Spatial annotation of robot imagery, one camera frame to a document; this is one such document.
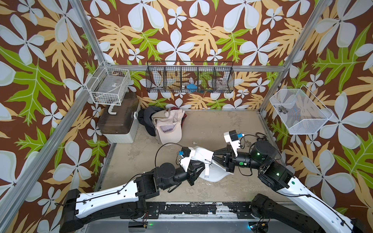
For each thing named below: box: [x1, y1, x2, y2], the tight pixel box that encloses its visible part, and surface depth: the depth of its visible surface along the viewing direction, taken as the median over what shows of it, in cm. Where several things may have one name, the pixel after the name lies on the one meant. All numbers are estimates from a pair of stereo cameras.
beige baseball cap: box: [151, 109, 170, 120], surface depth 102 cm
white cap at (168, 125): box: [151, 108, 186, 146], surface depth 103 cm
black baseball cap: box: [137, 108, 147, 126], surface depth 103 cm
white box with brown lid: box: [97, 92, 141, 144], surface depth 95 cm
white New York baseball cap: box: [190, 146, 234, 183], surface depth 59 cm
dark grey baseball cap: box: [143, 105, 164, 137], surface depth 100 cm
